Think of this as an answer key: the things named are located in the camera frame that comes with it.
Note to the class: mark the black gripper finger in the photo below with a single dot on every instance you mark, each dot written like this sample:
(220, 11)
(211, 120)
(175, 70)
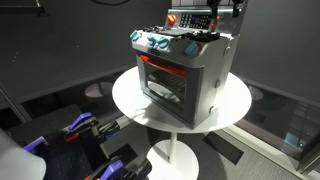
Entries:
(238, 7)
(214, 8)

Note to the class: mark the grey round table base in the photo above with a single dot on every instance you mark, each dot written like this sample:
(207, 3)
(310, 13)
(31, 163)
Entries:
(98, 90)

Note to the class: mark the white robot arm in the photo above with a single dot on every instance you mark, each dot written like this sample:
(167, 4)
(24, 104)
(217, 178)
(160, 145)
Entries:
(16, 160)

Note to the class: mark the small blue stove knob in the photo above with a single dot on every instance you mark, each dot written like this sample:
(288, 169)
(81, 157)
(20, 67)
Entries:
(152, 40)
(163, 42)
(134, 35)

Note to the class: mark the small orange stove button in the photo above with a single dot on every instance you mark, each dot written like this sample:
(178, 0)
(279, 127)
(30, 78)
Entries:
(213, 25)

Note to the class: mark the purple orange bar clamp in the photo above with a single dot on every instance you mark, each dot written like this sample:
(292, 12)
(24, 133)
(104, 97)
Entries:
(115, 168)
(35, 143)
(80, 121)

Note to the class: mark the grey toy stove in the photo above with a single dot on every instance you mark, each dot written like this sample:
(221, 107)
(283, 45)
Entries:
(213, 66)

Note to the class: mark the large blue stove knob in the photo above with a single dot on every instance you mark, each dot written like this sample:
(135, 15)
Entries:
(191, 49)

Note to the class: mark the white round pedestal table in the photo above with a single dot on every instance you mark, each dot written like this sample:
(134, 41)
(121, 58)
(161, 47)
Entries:
(230, 100)

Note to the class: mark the grey metal bar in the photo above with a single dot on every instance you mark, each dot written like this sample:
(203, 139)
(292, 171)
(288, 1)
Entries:
(15, 103)

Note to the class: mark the black floor patch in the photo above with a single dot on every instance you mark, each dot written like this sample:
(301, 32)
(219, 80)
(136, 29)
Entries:
(223, 148)

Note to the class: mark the large orange stove button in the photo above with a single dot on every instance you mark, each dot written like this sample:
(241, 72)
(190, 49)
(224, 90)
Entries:
(171, 19)

